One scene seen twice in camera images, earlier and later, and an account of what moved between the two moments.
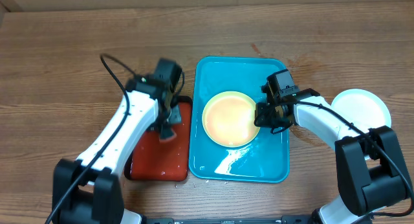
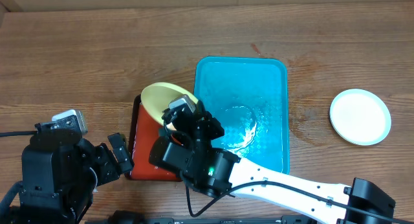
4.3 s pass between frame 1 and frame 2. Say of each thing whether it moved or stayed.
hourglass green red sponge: stayed
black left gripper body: moved
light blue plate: stayed
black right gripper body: moved
